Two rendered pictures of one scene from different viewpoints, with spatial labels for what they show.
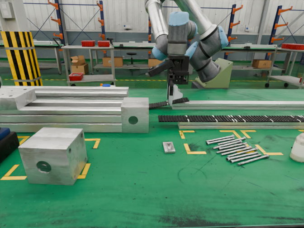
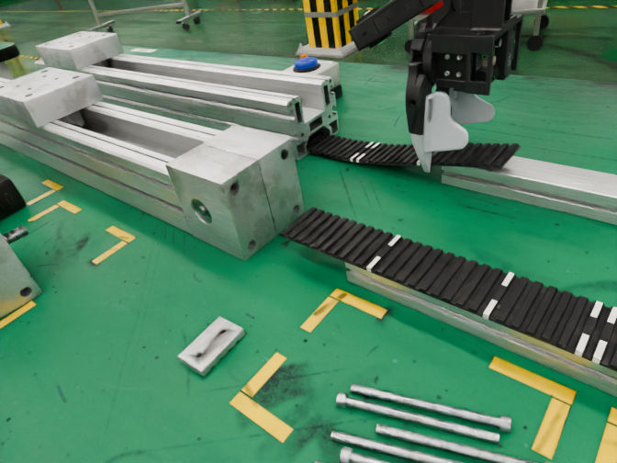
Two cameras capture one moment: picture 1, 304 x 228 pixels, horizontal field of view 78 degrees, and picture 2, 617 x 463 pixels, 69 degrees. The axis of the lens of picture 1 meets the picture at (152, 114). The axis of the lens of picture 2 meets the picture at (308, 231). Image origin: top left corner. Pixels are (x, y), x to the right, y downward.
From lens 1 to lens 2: 0.48 m
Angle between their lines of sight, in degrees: 44
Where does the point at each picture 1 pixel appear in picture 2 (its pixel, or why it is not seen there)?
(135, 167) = (72, 367)
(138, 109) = (200, 183)
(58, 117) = (87, 159)
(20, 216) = not seen: outside the picture
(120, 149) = (125, 288)
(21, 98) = (49, 101)
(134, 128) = (210, 235)
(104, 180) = not seen: outside the picture
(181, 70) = (471, 26)
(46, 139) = not seen: outside the picture
